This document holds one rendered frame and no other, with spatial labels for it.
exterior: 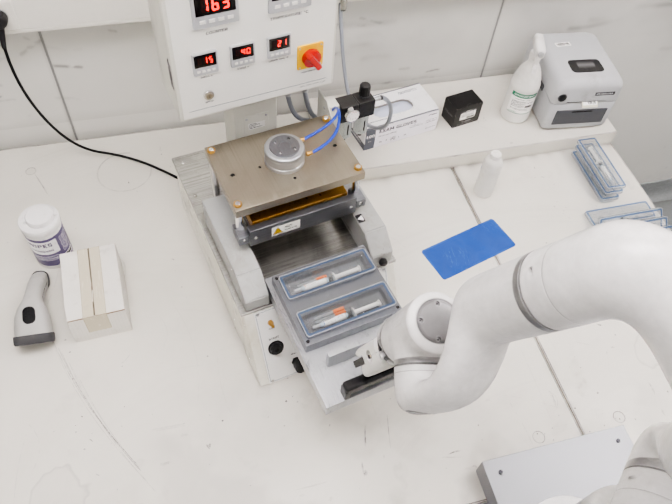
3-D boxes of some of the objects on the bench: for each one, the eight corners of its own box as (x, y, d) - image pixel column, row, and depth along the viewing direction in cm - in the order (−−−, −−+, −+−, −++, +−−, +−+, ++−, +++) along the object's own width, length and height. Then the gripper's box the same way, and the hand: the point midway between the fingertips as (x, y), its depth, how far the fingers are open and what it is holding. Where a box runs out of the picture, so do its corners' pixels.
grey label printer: (514, 77, 199) (531, 29, 185) (575, 74, 201) (596, 26, 188) (540, 133, 184) (561, 86, 171) (606, 129, 187) (631, 82, 174)
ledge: (307, 110, 191) (308, 98, 187) (565, 77, 207) (570, 66, 204) (333, 185, 174) (334, 173, 170) (611, 143, 191) (617, 131, 187)
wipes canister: (36, 243, 157) (15, 203, 145) (74, 238, 158) (57, 197, 146) (36, 273, 152) (15, 233, 140) (75, 266, 154) (57, 227, 142)
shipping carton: (69, 274, 152) (59, 251, 145) (126, 265, 155) (119, 242, 147) (71, 343, 142) (60, 322, 134) (132, 332, 144) (124, 311, 137)
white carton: (343, 122, 182) (345, 102, 176) (414, 102, 189) (419, 82, 183) (363, 151, 176) (366, 131, 170) (436, 129, 183) (441, 109, 177)
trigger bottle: (499, 103, 191) (524, 29, 171) (526, 106, 191) (555, 33, 171) (500, 123, 186) (526, 50, 166) (529, 127, 186) (558, 53, 166)
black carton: (440, 115, 186) (445, 96, 181) (466, 107, 189) (472, 88, 184) (451, 128, 183) (457, 109, 178) (478, 120, 186) (484, 101, 181)
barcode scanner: (20, 280, 150) (8, 260, 144) (56, 274, 152) (46, 254, 145) (18, 357, 139) (5, 339, 133) (57, 350, 141) (46, 332, 134)
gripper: (435, 302, 103) (400, 325, 120) (350, 335, 99) (326, 354, 116) (454, 347, 101) (417, 363, 119) (369, 382, 97) (343, 394, 114)
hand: (375, 357), depth 115 cm, fingers closed, pressing on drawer
